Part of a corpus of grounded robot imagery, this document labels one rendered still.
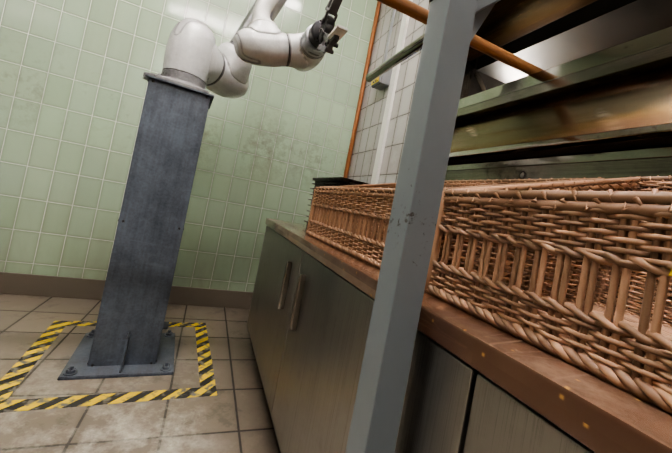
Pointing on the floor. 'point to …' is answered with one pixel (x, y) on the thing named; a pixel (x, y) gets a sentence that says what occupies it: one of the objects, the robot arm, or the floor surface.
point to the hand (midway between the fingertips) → (346, 3)
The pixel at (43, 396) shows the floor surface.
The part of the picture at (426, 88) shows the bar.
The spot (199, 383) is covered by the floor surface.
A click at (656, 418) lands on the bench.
